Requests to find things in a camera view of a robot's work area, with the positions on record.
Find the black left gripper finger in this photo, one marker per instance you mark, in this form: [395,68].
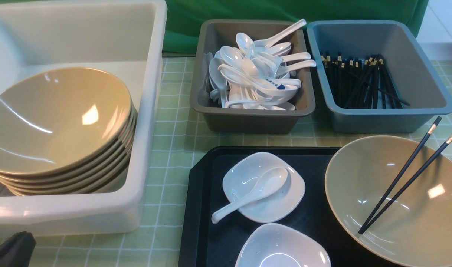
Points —
[17,250]

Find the white square dish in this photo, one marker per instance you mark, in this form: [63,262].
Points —
[276,245]
[241,178]

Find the white soup spoon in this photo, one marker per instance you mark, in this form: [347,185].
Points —
[267,184]

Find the tan noodle bowl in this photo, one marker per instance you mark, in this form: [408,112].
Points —
[416,230]

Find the black chopstick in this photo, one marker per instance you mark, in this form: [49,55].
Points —
[411,180]
[401,172]

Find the top tan stacked bowl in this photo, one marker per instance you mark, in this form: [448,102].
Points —
[56,119]

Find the lower tan stacked bowls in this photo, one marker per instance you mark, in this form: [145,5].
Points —
[89,177]

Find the green checkered tablecloth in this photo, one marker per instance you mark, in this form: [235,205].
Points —
[181,138]

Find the black serving tray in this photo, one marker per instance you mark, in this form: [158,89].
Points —
[204,244]

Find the large white plastic bin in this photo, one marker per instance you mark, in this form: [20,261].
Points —
[122,37]

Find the green backdrop cloth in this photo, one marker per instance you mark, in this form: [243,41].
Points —
[185,17]

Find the grey spoon bin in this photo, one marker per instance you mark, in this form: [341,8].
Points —
[215,34]

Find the pile of white spoons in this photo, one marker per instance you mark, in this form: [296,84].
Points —
[258,74]

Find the bundle of black chopsticks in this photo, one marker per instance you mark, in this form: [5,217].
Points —
[361,83]

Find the blue chopstick bin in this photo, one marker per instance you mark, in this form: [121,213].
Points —
[416,80]

